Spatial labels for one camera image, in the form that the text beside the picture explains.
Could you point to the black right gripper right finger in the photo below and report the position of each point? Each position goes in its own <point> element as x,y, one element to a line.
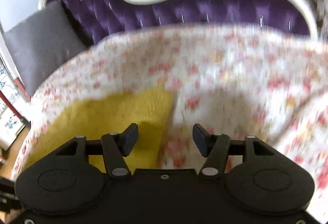
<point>214,148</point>

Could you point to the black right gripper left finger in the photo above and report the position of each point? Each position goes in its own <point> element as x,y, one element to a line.
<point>115,147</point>

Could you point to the yellow knitted garment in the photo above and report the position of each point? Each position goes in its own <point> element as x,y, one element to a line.
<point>149,109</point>

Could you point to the floral quilted bedspread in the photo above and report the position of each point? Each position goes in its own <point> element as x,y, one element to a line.
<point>235,80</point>

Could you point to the grey satin pillow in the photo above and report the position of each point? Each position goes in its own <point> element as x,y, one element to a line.
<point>42,43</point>

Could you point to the purple tufted headboard white frame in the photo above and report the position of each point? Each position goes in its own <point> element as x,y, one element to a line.
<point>96,19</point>

